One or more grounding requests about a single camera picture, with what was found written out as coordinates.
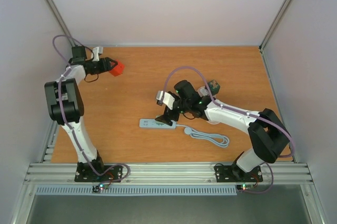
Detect red cube plug adapter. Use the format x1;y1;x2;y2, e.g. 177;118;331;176
108;60;125;77

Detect light blue power strip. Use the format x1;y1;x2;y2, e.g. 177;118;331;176
139;119;176;129

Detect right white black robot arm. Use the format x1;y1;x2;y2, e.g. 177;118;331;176
156;80;290;181

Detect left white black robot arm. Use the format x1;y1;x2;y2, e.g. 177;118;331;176
44;46;118;181

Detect dark green patterned cube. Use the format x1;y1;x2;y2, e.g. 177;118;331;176
207;79;221;96

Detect left small circuit board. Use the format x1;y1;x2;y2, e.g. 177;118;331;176
92;184;109;193

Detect small circuit board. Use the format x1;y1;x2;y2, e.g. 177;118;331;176
236;184;257;191
92;184;109;193

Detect right small circuit board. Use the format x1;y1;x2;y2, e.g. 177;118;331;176
236;184;257;191

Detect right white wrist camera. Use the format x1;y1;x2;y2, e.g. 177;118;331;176
156;90;175;110

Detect light blue coiled power cord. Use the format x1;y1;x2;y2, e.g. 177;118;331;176
175;124;230;149

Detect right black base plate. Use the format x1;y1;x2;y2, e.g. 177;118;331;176
213;163;263;182

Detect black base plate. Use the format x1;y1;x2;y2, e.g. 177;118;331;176
74;166;123;182
213;163;263;182

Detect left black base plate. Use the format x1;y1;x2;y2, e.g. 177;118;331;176
74;166;123;182

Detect aluminium front rail frame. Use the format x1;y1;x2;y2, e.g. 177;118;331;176
24;161;313;186

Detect blue slotted cable duct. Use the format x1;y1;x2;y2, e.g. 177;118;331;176
35;185;237;197

